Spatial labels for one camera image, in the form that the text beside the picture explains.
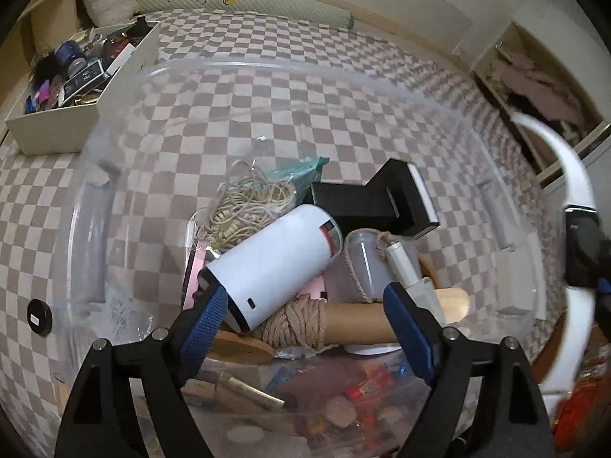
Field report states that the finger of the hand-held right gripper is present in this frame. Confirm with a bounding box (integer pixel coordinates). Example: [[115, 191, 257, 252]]
[[564, 206, 611, 293]]

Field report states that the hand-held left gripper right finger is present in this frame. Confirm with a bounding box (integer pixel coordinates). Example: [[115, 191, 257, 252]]
[[383, 281, 557, 458]]

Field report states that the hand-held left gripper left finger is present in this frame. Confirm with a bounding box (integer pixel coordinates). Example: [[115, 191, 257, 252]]
[[53, 284, 230, 458]]

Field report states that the white curved band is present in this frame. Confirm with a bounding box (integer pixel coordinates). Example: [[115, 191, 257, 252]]
[[511, 113, 598, 394]]

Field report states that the white cylindrical bottle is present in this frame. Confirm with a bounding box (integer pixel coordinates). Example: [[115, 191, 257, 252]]
[[199, 204, 343, 333]]

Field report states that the clear plastic storage container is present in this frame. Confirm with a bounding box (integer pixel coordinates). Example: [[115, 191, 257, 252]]
[[52, 52, 550, 458]]

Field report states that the round wooden disc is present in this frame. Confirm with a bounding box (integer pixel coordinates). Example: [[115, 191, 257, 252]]
[[210, 329, 275, 366]]

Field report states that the large wooden block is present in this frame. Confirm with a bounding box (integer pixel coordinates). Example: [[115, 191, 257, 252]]
[[420, 255, 471, 325]]

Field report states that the pink plastic holder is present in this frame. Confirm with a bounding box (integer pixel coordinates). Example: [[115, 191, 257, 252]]
[[183, 242, 212, 311]]

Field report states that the red packet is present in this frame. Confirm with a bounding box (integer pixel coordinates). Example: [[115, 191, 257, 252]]
[[346, 363, 397, 406]]

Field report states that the silver metal tool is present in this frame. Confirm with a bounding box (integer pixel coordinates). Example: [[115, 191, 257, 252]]
[[384, 241, 447, 325]]

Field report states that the twine-wrapped cardboard tube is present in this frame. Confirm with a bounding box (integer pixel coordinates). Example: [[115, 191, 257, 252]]
[[253, 291, 402, 351]]

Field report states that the black box white edge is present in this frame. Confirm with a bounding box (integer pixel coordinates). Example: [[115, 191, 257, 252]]
[[367, 157, 440, 240]]

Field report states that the black round cap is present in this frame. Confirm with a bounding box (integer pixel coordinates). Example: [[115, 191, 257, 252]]
[[27, 298, 53, 337]]

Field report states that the pink clothes pile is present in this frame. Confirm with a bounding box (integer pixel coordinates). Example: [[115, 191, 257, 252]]
[[494, 55, 593, 125]]

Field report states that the teal packet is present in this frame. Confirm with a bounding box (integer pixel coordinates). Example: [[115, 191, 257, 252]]
[[265, 156, 330, 192]]

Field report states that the wooden shelf with clothes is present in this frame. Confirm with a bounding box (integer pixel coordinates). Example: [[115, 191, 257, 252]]
[[472, 19, 611, 187]]

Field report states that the white cardboard box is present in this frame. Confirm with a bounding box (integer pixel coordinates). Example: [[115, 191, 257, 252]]
[[5, 20, 162, 156]]

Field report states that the dark blue small box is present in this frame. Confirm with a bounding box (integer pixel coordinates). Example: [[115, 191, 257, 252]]
[[62, 64, 107, 103]]

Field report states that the blue jar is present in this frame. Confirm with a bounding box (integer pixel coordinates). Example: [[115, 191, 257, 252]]
[[55, 40, 89, 77]]

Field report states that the black furry toy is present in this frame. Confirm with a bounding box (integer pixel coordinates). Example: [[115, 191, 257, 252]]
[[26, 48, 60, 89]]

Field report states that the green bolster pillow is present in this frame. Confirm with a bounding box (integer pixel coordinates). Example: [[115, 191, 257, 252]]
[[136, 0, 354, 29]]

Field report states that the clear jar with rope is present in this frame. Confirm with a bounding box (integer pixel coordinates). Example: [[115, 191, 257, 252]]
[[344, 229, 397, 303]]

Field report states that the coiled beige cord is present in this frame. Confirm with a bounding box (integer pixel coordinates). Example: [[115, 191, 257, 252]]
[[196, 160, 297, 253]]

